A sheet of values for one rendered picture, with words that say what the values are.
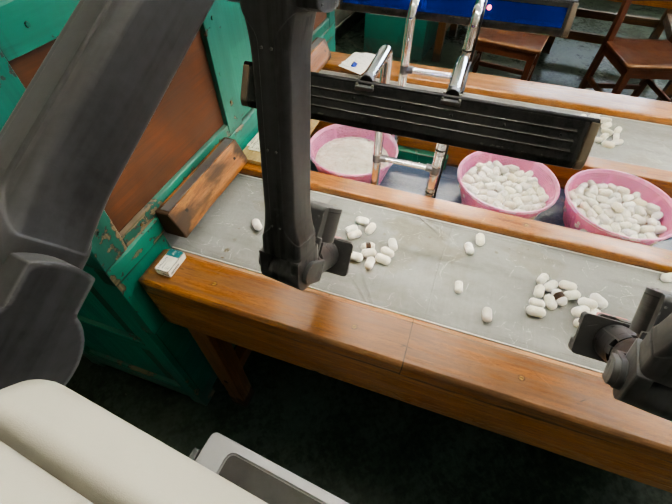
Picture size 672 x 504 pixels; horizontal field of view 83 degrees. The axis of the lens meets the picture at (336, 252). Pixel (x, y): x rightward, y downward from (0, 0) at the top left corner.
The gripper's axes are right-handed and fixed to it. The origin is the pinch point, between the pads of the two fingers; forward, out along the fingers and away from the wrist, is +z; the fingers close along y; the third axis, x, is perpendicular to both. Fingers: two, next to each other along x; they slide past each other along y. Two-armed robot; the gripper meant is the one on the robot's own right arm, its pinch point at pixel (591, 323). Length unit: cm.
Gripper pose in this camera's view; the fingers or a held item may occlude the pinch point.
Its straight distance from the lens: 78.7
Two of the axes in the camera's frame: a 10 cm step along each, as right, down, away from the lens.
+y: -9.4, -2.6, 2.2
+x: -2.2, 9.6, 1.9
